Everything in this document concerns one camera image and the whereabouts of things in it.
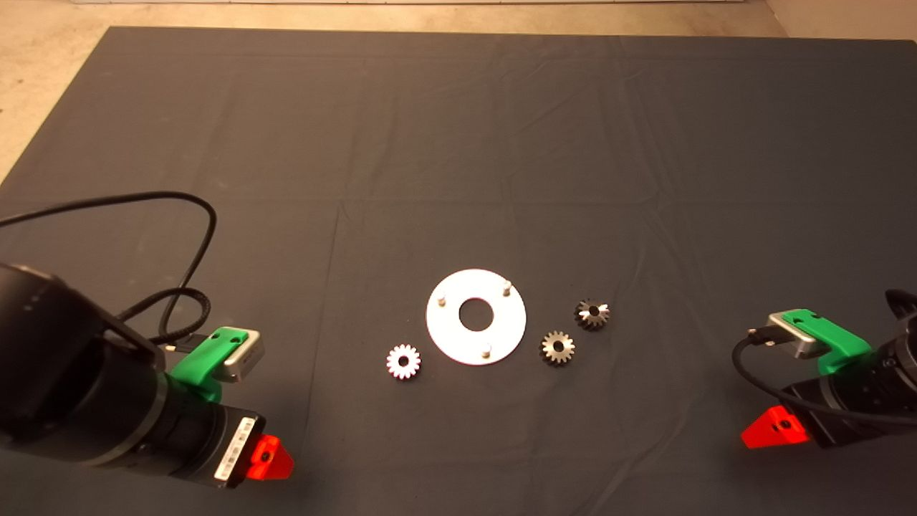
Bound thin black left camera cable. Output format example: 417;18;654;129
0;190;218;353

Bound thin black camera cable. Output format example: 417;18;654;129
731;328;917;431
0;190;218;353

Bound round metal carrier plate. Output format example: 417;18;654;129
426;269;527;367

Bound thin black right camera cable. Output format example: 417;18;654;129
731;328;917;431

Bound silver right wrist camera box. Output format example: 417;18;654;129
768;312;828;359

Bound dark grey table cloth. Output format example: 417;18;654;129
0;27;917;516

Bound green right camera mount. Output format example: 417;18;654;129
779;308;873;375

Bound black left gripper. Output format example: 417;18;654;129
149;376;295;490

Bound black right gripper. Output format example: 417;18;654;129
741;365;890;450

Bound small steel planetary gear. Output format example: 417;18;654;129
386;344;422;381
539;330;576;366
575;299;611;331

